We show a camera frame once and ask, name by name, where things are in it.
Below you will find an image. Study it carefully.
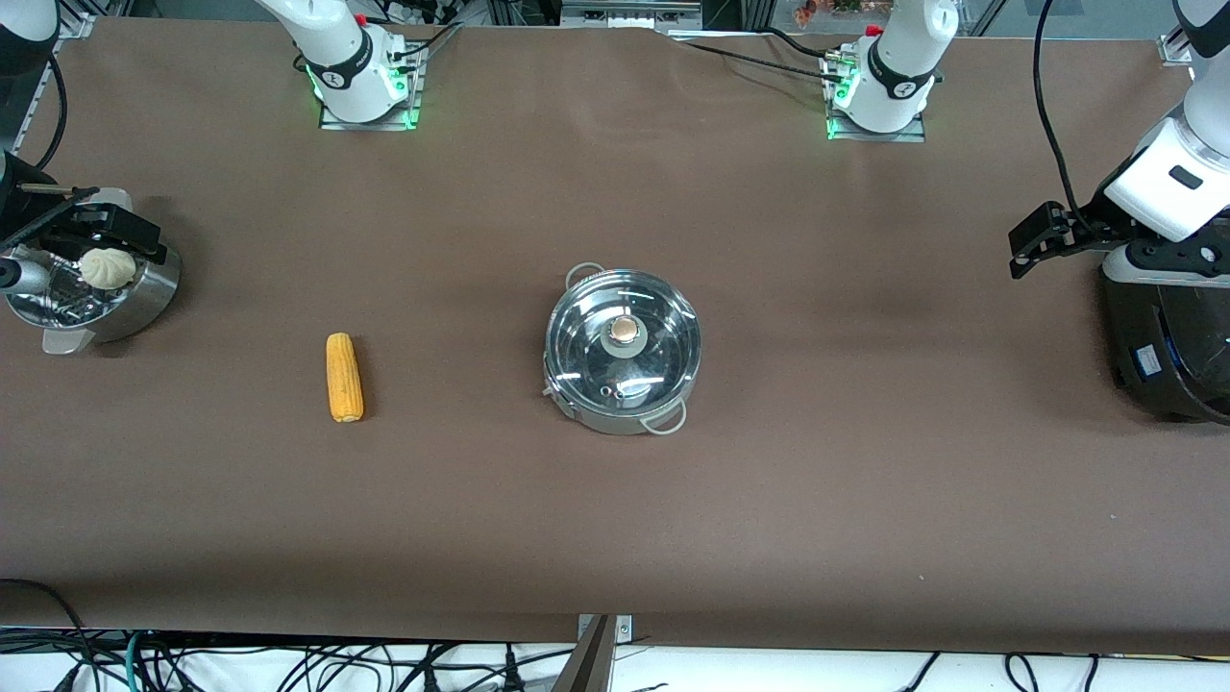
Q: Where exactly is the grey metal box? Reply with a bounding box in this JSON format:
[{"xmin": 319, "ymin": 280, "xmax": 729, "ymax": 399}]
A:
[{"xmin": 561, "ymin": 0, "xmax": 704, "ymax": 30}]

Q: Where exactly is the black floor cable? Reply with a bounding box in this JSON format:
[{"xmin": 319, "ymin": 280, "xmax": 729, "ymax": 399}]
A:
[{"xmin": 0, "ymin": 578, "xmax": 95, "ymax": 692}]

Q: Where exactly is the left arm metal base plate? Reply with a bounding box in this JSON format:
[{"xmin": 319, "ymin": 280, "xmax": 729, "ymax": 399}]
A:
[{"xmin": 824, "ymin": 53, "xmax": 929, "ymax": 143}]

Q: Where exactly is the yellow corn cob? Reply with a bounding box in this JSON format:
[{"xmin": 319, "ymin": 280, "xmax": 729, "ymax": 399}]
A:
[{"xmin": 326, "ymin": 333, "xmax": 366, "ymax": 424}]

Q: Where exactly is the glass pot lid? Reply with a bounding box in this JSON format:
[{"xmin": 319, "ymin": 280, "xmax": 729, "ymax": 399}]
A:
[{"xmin": 547, "ymin": 271, "xmax": 701, "ymax": 410}]

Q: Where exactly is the steel cooking pot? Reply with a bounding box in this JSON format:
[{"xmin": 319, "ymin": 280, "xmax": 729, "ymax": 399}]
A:
[{"xmin": 543, "ymin": 261, "xmax": 702, "ymax": 436}]

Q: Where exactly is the aluminium profile post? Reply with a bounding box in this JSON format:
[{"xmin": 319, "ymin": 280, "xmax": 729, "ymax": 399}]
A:
[{"xmin": 553, "ymin": 613, "xmax": 633, "ymax": 692}]

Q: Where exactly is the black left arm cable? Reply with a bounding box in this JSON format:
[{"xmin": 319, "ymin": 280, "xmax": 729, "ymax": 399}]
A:
[{"xmin": 1033, "ymin": 0, "xmax": 1106, "ymax": 236}]

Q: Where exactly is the white steamed bun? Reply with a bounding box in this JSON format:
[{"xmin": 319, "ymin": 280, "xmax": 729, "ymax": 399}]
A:
[{"xmin": 79, "ymin": 247, "xmax": 138, "ymax": 289}]

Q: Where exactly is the steel steamer pot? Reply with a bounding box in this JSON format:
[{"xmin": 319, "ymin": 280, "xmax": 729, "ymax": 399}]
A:
[{"xmin": 5, "ymin": 187, "xmax": 183, "ymax": 357}]

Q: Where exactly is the black rice cooker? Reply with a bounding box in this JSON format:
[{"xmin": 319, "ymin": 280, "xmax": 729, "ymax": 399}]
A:
[{"xmin": 1100, "ymin": 274, "xmax": 1230, "ymax": 426}]

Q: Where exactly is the brown table mat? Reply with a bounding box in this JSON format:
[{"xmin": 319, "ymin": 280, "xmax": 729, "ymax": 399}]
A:
[{"xmin": 0, "ymin": 17, "xmax": 1230, "ymax": 656}]

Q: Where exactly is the long black base cable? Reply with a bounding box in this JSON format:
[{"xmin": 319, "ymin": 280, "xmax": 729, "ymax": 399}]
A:
[{"xmin": 684, "ymin": 38, "xmax": 849, "ymax": 86}]

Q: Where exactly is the orange background item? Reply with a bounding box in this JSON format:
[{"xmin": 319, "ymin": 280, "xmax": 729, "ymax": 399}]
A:
[{"xmin": 793, "ymin": 0, "xmax": 868, "ymax": 26}]

